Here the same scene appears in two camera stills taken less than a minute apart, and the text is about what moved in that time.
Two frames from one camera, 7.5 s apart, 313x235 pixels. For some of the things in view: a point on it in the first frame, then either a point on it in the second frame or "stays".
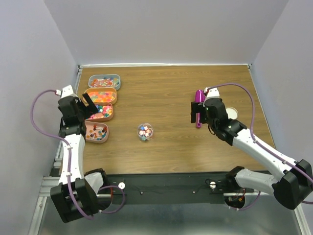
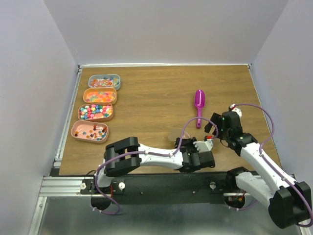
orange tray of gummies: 101,95 stays
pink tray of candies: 105,113 stays
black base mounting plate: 172,188 stays
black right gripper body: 200,107 -> 223,132
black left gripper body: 81,114 -> 189,145
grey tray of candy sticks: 104,81 stays
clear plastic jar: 145,131 -> 186,135
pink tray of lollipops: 96,132 stays
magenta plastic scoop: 199,97 stays
